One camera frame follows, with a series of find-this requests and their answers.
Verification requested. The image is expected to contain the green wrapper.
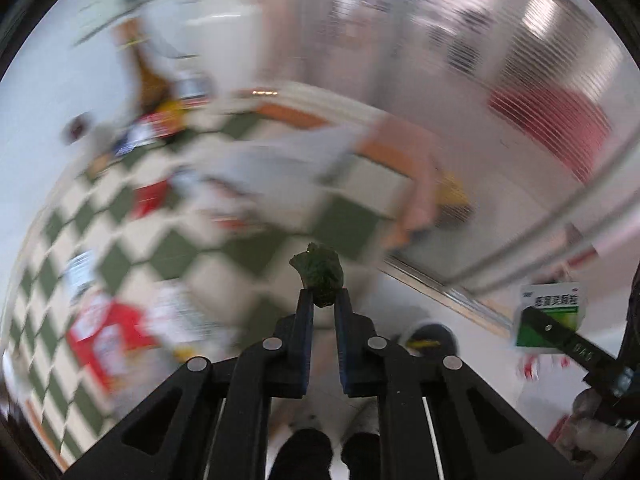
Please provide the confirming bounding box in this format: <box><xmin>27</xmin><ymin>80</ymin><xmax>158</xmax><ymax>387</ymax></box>
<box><xmin>289</xmin><ymin>242</ymin><xmax>345</xmax><ymax>308</ymax></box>

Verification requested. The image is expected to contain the blue white packet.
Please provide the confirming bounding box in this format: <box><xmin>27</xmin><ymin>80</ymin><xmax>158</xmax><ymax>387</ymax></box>
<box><xmin>62</xmin><ymin>250</ymin><xmax>101</xmax><ymax>306</ymax></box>

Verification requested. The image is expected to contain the green white checkered tablecloth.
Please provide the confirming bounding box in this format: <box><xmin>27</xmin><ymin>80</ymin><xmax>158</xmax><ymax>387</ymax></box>
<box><xmin>5</xmin><ymin>105</ymin><xmax>416</xmax><ymax>466</ymax></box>

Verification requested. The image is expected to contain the brown glass bottle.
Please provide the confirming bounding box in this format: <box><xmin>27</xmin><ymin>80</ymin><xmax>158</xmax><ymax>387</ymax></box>
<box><xmin>114</xmin><ymin>15</ymin><xmax>173</xmax><ymax>113</ymax></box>

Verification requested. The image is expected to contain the white round bin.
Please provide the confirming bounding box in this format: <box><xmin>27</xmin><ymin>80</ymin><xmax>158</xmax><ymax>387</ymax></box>
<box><xmin>400</xmin><ymin>319</ymin><xmax>459</xmax><ymax>361</ymax></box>

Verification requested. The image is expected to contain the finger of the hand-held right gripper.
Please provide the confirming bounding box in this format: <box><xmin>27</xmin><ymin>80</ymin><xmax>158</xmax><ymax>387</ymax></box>
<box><xmin>519</xmin><ymin>306</ymin><xmax>619</xmax><ymax>387</ymax></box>

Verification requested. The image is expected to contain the large red white packet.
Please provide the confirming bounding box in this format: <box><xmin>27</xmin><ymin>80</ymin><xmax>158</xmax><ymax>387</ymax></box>
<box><xmin>65</xmin><ymin>295</ymin><xmax>161</xmax><ymax>396</ymax></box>

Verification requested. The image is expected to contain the small red packet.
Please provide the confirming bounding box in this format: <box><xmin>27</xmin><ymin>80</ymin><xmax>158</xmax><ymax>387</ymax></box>
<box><xmin>131</xmin><ymin>180</ymin><xmax>173</xmax><ymax>218</ymax></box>

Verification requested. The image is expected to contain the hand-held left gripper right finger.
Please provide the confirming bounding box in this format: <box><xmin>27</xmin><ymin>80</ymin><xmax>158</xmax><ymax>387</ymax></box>
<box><xmin>334</xmin><ymin>290</ymin><xmax>582</xmax><ymax>480</ymax></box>

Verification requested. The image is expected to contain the red blue snack packet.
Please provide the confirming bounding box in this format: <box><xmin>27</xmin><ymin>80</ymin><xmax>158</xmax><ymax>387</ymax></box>
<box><xmin>112</xmin><ymin>102</ymin><xmax>188</xmax><ymax>156</ymax></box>

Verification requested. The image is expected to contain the yellow object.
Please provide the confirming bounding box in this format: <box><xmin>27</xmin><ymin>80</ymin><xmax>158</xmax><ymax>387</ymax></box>
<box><xmin>434</xmin><ymin>172</ymin><xmax>473</xmax><ymax>223</ymax></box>

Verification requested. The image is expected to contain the person's black shoe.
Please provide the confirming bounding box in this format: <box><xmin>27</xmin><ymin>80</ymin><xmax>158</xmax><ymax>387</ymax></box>
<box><xmin>269</xmin><ymin>427</ymin><xmax>335</xmax><ymax>480</ymax></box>
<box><xmin>340</xmin><ymin>432</ymin><xmax>383</xmax><ymax>480</ymax></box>

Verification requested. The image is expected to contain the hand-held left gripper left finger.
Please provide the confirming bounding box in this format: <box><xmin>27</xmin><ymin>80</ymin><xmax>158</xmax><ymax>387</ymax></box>
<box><xmin>65</xmin><ymin>290</ymin><xmax>315</xmax><ymax>480</ymax></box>

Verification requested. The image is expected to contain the green white medicine box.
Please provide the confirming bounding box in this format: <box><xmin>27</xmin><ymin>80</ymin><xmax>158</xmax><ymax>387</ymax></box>
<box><xmin>513</xmin><ymin>282</ymin><xmax>587</xmax><ymax>349</ymax></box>

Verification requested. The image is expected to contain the white red printed bag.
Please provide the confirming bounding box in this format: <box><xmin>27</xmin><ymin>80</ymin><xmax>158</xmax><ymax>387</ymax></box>
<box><xmin>515</xmin><ymin>352</ymin><xmax>626</xmax><ymax>463</ymax></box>

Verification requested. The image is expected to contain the red floor mat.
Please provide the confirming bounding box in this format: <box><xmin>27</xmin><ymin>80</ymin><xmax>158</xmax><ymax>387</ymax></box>
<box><xmin>487</xmin><ymin>85</ymin><xmax>613</xmax><ymax>181</ymax></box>

